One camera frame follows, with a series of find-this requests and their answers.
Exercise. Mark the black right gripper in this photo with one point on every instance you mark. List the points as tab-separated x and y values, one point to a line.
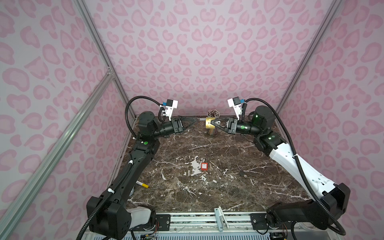
231	125

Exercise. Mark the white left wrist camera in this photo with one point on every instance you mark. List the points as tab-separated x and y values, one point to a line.
167	108

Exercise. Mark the brass padlock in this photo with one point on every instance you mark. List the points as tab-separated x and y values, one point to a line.
207	120

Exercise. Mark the aluminium corner post left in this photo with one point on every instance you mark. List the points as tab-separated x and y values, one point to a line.
91	27

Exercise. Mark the aluminium corner post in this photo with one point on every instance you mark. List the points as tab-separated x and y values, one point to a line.
328	19
91	27

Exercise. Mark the aluminium corner post right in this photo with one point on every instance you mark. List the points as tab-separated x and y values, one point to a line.
328	19

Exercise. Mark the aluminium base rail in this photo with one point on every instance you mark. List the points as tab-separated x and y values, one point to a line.
234	226

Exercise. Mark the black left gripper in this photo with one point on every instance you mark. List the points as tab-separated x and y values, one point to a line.
178	122

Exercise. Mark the red safety padlock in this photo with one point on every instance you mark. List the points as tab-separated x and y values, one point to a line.
204	164

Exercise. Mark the yellow white marker pen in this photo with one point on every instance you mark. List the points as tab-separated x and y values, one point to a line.
142	184

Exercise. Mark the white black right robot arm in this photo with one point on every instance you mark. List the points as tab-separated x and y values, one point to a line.
328	200

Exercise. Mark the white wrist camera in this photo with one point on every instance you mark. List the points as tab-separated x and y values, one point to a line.
236	104
167	108

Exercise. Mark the diagonal aluminium brace left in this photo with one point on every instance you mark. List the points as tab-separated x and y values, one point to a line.
21	204

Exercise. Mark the aluminium clamp bracket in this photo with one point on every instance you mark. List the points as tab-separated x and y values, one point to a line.
221	219

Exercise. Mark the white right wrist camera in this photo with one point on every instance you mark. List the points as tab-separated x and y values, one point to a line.
236	104

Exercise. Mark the small black padlock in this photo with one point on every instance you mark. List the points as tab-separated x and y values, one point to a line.
242	172

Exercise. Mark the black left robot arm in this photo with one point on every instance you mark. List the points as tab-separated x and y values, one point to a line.
107	214

